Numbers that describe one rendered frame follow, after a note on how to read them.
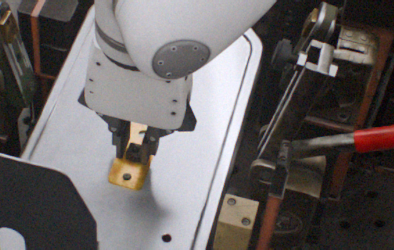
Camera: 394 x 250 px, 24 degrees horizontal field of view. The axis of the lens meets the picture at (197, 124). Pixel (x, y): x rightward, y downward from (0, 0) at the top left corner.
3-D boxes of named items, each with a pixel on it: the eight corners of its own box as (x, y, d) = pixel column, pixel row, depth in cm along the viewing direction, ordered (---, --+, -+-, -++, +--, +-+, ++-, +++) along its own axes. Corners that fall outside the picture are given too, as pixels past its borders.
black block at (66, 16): (30, 119, 140) (16, -25, 117) (98, 137, 139) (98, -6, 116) (11, 160, 135) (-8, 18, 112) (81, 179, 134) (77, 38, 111)
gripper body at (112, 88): (204, 16, 86) (195, 94, 95) (100, -10, 87) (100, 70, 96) (184, 73, 82) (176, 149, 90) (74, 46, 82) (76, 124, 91)
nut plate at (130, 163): (129, 123, 102) (130, 116, 101) (162, 131, 102) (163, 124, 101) (106, 182, 97) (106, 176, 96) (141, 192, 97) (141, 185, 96)
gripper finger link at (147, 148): (180, 110, 94) (176, 149, 99) (150, 102, 94) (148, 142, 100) (173, 133, 92) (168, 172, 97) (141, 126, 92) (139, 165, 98)
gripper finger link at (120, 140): (132, 98, 95) (130, 137, 100) (102, 90, 95) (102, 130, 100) (123, 121, 93) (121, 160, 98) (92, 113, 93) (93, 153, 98)
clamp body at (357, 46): (261, 185, 136) (304, 1, 106) (338, 204, 135) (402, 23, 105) (247, 237, 130) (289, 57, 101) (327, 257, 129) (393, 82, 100)
